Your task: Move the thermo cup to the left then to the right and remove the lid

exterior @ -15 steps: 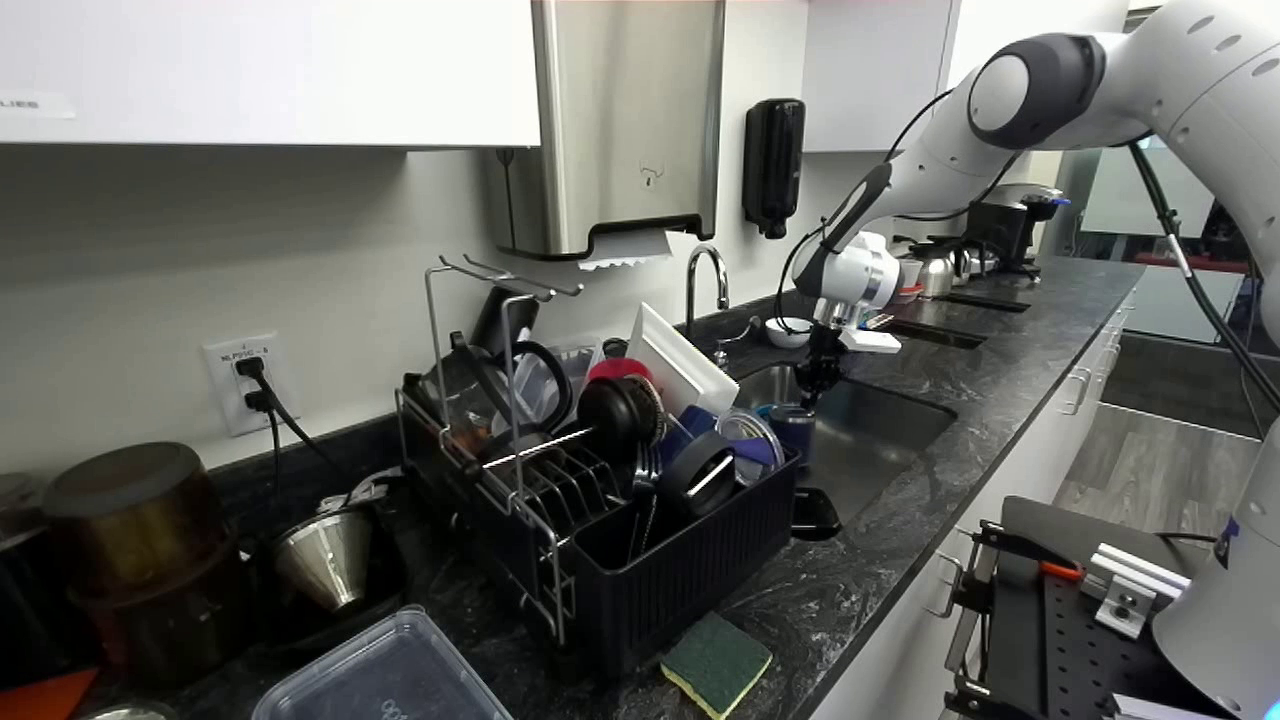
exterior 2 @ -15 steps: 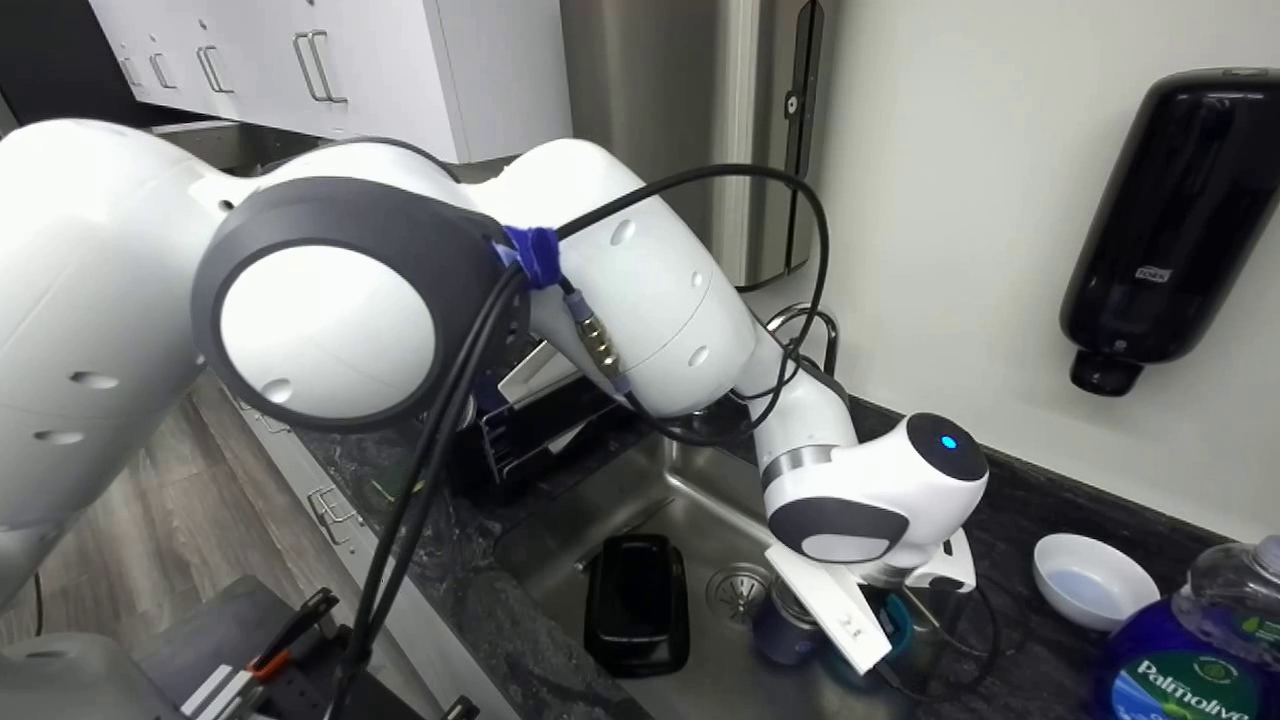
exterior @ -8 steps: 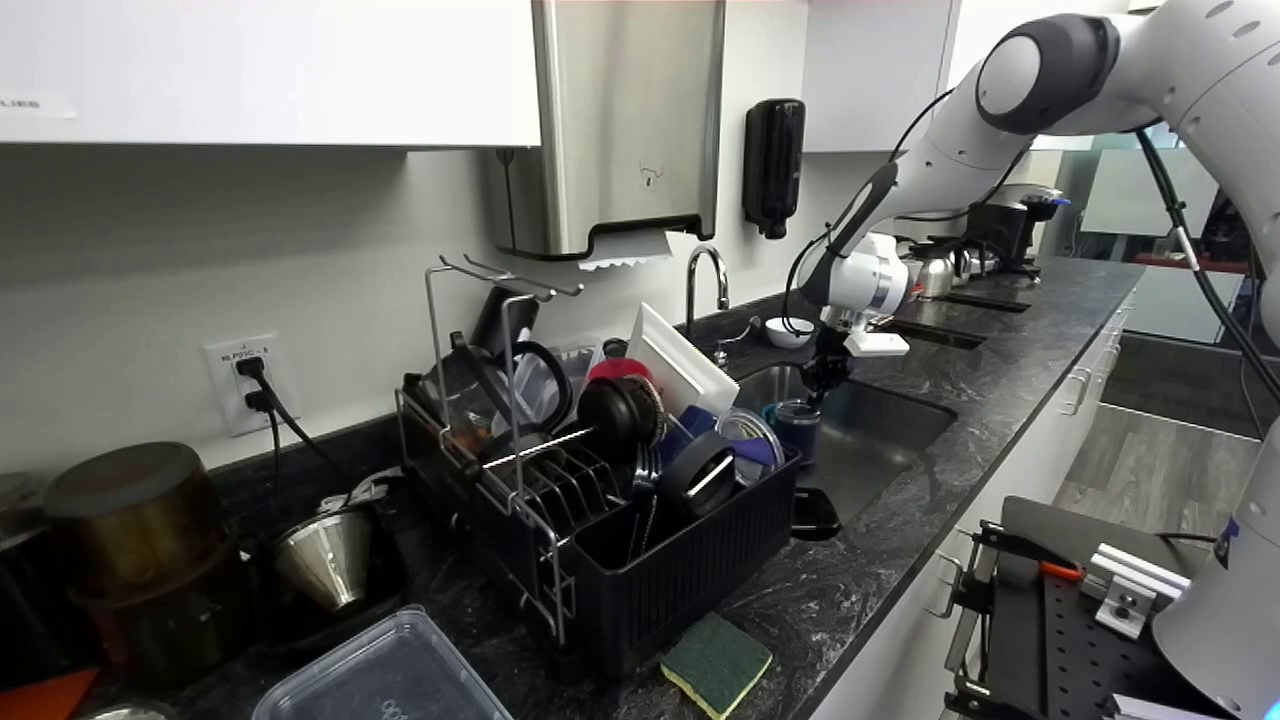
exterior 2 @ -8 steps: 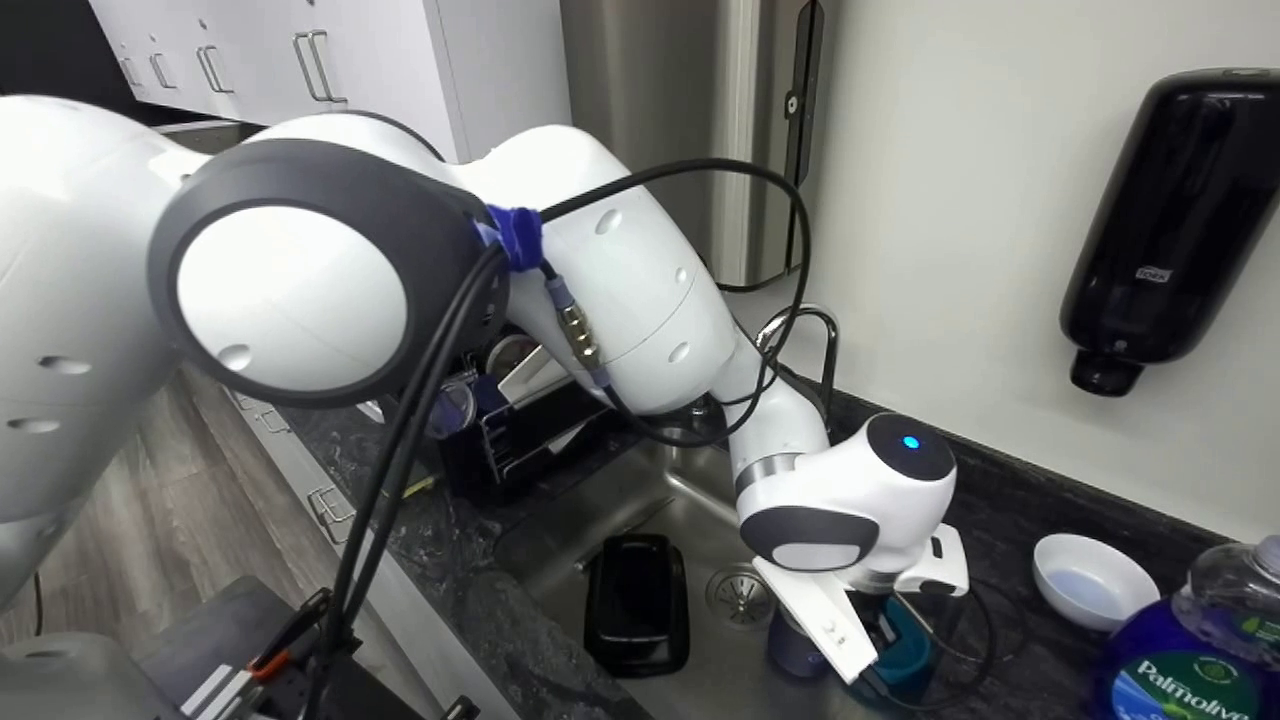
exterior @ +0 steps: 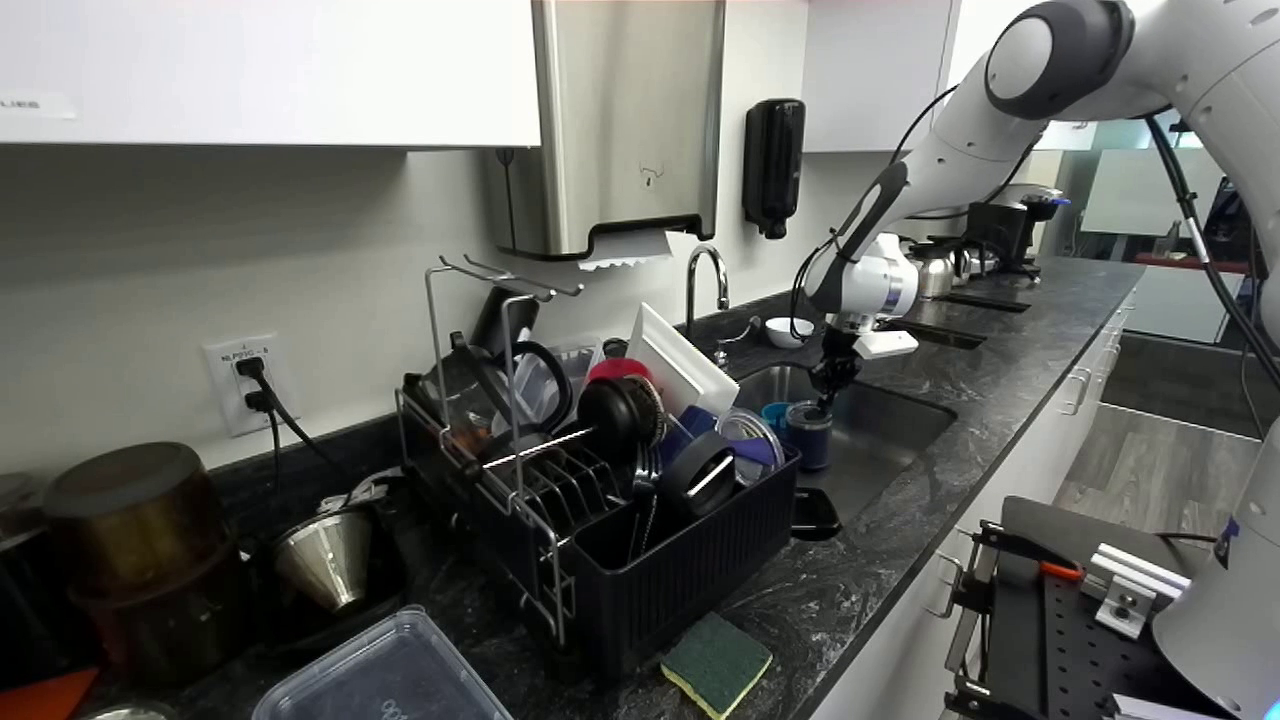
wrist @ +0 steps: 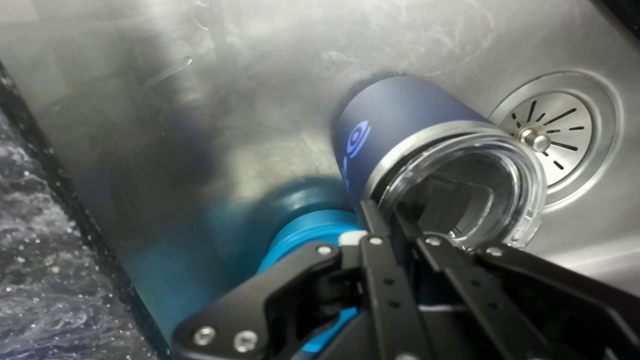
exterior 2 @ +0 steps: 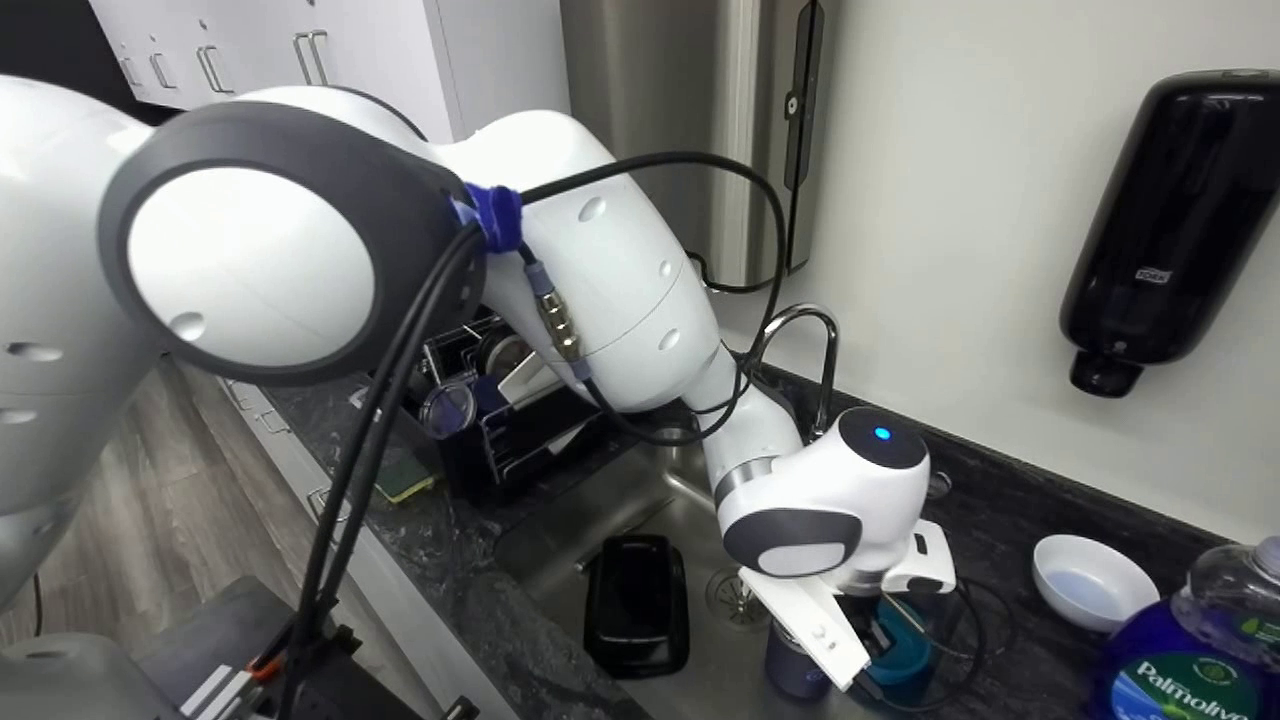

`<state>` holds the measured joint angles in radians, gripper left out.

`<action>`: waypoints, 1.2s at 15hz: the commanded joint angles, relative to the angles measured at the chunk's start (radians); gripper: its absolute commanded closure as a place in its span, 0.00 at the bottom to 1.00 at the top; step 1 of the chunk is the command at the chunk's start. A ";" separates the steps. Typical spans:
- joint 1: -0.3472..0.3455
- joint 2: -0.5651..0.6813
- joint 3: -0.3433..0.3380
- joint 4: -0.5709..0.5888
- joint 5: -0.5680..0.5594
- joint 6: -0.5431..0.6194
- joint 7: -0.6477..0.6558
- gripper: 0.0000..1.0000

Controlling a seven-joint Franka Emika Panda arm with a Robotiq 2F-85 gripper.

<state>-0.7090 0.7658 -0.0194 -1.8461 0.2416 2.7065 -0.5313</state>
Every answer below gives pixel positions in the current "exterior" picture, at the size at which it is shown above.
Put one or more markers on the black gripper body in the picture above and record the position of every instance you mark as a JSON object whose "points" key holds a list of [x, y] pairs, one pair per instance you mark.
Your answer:
{"points": [[843, 346]]}

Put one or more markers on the dark blue thermo cup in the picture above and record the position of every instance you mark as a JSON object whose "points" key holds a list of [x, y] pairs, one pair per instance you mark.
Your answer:
{"points": [[809, 451]]}

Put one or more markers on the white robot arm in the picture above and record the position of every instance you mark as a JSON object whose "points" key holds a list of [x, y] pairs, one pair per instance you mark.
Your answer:
{"points": [[1200, 55]]}

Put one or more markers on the clear plastic cup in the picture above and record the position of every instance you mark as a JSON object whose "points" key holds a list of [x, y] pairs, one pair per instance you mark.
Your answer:
{"points": [[752, 445]]}

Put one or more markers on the red round lid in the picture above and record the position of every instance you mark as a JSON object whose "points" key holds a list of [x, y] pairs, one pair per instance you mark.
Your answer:
{"points": [[616, 360]]}

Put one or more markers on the black rimmed glass lid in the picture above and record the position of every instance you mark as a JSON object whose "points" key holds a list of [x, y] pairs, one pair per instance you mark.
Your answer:
{"points": [[519, 384]]}

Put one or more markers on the small white bowl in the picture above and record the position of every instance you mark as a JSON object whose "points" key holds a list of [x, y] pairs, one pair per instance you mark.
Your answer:
{"points": [[785, 331]]}

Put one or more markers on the stainless steel sink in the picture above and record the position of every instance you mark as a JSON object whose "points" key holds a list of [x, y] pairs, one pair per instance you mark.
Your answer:
{"points": [[904, 425]]}

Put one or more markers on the black plastic tray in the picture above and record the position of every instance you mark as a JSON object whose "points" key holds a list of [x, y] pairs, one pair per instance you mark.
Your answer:
{"points": [[819, 516]]}

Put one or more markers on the white rectangular tray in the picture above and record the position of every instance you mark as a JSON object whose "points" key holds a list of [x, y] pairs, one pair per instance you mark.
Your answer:
{"points": [[681, 360]]}

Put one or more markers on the black mug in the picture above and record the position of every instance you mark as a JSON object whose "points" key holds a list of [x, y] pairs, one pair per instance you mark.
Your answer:
{"points": [[702, 479]]}

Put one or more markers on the black counter mat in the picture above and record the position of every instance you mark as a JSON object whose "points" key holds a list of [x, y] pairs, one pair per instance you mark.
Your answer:
{"points": [[987, 304]]}

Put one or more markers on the steel faucet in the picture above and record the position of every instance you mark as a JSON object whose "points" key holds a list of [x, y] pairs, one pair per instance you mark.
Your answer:
{"points": [[690, 294]]}

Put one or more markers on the black soap dispenser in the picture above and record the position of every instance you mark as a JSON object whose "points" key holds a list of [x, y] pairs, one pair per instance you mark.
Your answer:
{"points": [[773, 164]]}

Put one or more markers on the black round pan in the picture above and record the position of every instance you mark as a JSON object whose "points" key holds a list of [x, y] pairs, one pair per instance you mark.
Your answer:
{"points": [[627, 417]]}

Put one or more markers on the black coffee machine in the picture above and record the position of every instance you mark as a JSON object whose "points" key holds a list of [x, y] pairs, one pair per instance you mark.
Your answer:
{"points": [[1014, 235]]}

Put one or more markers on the black dish rack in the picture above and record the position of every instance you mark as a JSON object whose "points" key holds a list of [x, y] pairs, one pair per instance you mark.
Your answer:
{"points": [[694, 574]]}

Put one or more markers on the white base cabinet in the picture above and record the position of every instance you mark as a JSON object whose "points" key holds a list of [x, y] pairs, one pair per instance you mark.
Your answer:
{"points": [[904, 641]]}

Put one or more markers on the green yellow sponge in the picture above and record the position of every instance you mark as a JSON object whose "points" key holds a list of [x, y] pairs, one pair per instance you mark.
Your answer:
{"points": [[719, 663]]}

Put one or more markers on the steel paper towel dispenser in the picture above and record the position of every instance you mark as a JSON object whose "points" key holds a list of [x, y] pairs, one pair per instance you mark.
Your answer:
{"points": [[627, 122]]}

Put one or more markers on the grey flat panel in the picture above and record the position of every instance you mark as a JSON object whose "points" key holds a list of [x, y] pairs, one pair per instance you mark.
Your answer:
{"points": [[1135, 200]]}

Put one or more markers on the aluminium extrusion bar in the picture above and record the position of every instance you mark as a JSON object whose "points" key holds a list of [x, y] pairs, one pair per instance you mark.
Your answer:
{"points": [[1140, 566]]}

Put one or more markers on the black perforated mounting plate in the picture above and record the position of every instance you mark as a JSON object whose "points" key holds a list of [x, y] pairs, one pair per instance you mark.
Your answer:
{"points": [[1066, 663]]}

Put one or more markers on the clear plastic container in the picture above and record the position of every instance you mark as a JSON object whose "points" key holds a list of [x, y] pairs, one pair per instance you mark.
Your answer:
{"points": [[386, 673]]}

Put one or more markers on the dark bronze pot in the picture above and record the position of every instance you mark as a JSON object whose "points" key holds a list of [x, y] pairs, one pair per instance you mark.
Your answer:
{"points": [[135, 522]]}

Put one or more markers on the orange board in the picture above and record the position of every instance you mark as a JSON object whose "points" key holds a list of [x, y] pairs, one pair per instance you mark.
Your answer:
{"points": [[41, 695]]}

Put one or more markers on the aluminium corner bracket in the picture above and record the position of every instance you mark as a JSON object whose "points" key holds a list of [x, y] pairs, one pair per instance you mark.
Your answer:
{"points": [[1122, 608]]}

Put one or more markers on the white wall outlet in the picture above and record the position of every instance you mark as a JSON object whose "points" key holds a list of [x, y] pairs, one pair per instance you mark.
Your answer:
{"points": [[222, 400]]}

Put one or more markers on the white wall cabinet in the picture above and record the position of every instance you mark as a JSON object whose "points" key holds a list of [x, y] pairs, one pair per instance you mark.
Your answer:
{"points": [[266, 67]]}

